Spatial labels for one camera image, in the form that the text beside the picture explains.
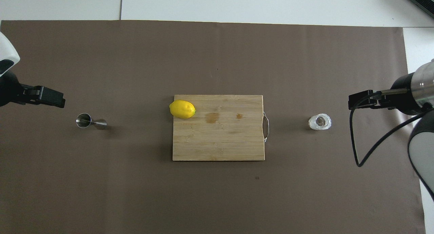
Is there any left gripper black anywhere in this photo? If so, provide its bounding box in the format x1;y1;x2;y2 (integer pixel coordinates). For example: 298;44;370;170
0;71;65;108

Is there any grey ribbed device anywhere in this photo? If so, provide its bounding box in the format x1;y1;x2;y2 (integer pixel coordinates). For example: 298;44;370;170
408;0;434;18

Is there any clear plastic cup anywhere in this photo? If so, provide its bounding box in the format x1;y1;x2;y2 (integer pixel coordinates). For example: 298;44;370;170
308;113;332;130

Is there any wooden cutting board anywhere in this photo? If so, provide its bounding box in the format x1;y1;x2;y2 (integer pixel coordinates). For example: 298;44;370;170
172;94;270;161

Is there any brown table mat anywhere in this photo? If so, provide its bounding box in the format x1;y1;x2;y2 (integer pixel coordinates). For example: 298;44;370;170
0;20;426;234

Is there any steel double jigger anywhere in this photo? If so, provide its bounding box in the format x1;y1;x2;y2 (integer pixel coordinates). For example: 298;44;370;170
76;113;107;130

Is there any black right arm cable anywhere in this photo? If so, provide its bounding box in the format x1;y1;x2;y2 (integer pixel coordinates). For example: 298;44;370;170
349;90;434;167

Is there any yellow lemon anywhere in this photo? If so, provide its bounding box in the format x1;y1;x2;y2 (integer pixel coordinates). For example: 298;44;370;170
169;99;196;119

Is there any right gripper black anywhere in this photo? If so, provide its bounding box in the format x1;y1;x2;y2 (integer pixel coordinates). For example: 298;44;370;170
349;73;422;116

